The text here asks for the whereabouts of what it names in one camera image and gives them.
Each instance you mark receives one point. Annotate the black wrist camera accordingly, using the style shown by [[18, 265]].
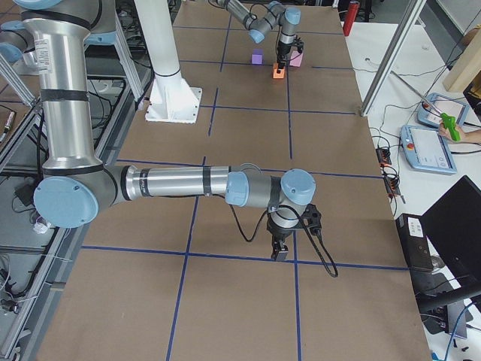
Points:
[[312, 217], [299, 44]]

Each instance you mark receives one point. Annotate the person's hand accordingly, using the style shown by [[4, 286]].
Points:
[[443, 131]]

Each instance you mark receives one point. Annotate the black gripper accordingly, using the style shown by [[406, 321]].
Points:
[[278, 232], [282, 51]]

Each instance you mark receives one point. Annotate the wooden board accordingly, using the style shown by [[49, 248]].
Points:
[[467, 67]]

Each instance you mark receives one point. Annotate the aluminium table frame rail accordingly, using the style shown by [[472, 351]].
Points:
[[37, 278]]

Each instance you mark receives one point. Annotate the far blue teach pendant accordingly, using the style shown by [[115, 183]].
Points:
[[429, 117]]

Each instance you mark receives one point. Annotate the black computer box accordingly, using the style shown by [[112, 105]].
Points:
[[414, 243]]

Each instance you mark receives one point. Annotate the black monitor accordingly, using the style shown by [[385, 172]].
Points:
[[452, 225]]

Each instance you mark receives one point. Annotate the light pink foam cube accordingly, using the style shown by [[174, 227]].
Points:
[[295, 59]]

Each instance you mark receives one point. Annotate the red bottle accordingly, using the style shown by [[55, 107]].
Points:
[[350, 17]]

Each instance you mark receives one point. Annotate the blue teach pendant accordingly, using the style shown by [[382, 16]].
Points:
[[429, 117], [425, 150]]

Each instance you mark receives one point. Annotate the orange connector board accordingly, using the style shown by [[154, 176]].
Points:
[[383, 156]]

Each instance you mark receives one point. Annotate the green handheld tool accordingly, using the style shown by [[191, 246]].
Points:
[[449, 124]]

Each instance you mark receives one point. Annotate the dark purple foam cube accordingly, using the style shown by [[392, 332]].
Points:
[[257, 56]]

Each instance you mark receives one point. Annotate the aluminium frame post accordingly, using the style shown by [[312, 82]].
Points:
[[408, 20]]

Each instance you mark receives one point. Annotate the near blue teach pendant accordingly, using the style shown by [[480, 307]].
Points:
[[425, 150]]

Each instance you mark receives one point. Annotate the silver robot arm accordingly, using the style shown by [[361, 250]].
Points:
[[77, 185], [287, 19]]

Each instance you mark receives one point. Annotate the white pedestal column base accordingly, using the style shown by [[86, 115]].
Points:
[[172, 100]]

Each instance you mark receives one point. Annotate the orange foam cube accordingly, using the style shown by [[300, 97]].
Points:
[[278, 72]]

